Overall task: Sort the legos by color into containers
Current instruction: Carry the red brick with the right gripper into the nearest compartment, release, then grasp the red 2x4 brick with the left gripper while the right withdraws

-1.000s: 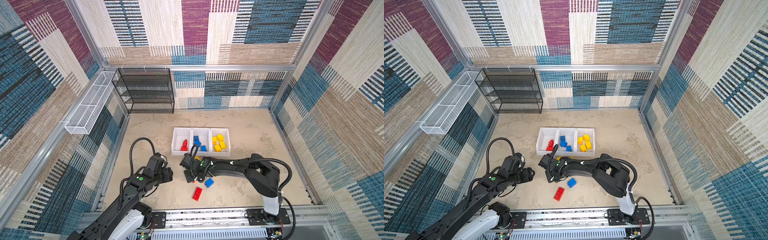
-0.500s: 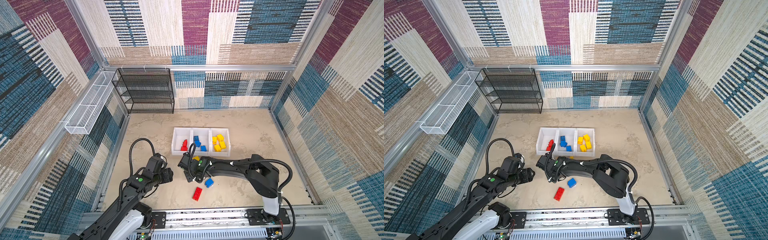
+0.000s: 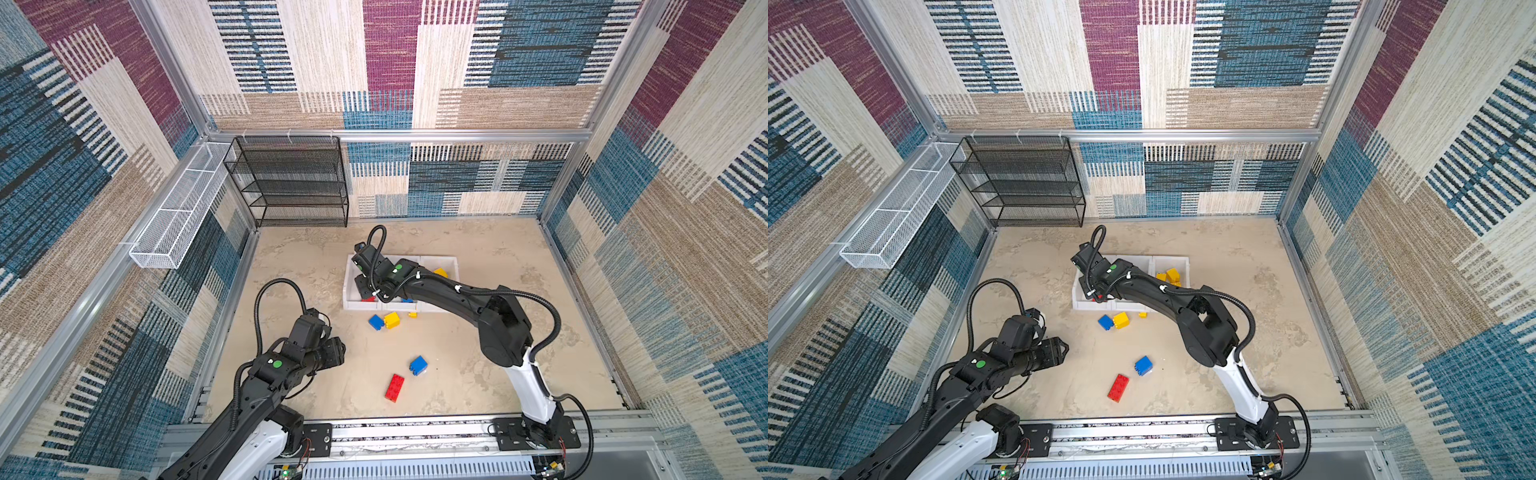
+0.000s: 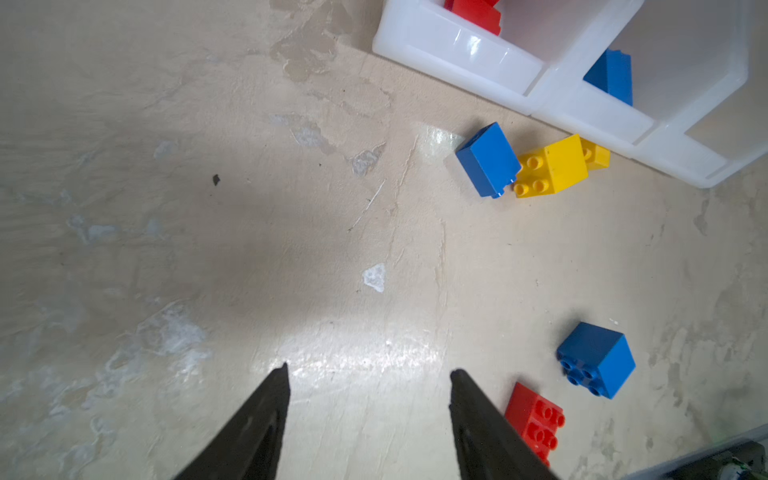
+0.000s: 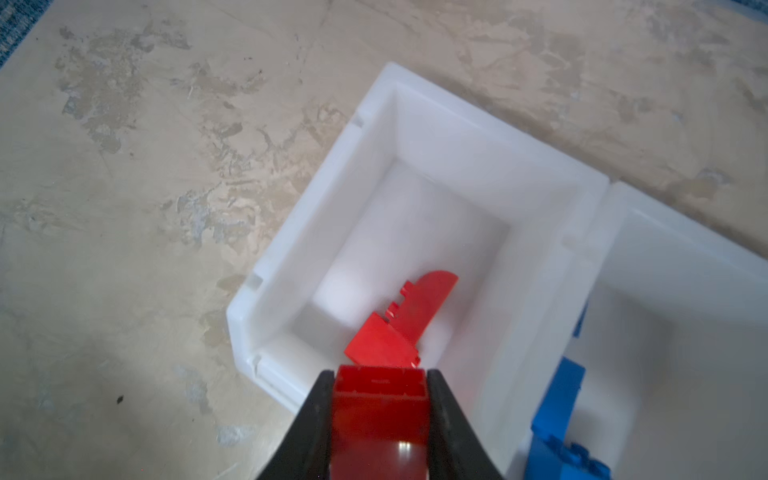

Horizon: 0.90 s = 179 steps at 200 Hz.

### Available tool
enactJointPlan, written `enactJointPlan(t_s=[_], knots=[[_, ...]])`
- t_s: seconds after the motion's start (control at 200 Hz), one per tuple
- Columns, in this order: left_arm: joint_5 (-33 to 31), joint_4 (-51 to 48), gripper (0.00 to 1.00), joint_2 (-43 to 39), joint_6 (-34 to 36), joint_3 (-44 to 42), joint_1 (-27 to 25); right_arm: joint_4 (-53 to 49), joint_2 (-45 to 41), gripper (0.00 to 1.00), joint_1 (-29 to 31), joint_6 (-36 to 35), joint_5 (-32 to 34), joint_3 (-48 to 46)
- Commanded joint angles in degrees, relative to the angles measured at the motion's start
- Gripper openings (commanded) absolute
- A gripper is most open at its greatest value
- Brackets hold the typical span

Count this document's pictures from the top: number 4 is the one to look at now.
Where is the white left plastic bin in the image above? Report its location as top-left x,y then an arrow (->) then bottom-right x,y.
372,1 -> 642,115

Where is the yellow lego brick back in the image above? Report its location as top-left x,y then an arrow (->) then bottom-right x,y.
513,135 -> 588,198

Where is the white right plastic bin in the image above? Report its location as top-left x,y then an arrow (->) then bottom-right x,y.
640,1 -> 767,188

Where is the white plastic bin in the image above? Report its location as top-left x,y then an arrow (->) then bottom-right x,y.
372,1 -> 642,115
640,1 -> 767,188
536,1 -> 754,156

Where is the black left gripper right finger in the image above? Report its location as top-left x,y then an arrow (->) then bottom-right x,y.
449,369 -> 555,479

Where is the tiny yellow lego piece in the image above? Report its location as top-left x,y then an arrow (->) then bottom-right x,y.
580,138 -> 611,171

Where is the white middle plastic bin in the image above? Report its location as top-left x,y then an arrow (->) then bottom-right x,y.
536,1 -> 754,156

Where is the long red lego brick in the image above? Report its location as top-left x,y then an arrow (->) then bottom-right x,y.
504,382 -> 566,467

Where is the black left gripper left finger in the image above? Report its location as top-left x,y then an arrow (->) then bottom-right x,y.
175,364 -> 290,480

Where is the blue lego brick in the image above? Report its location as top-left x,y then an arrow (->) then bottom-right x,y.
456,122 -> 522,199
584,49 -> 633,106
556,322 -> 636,399

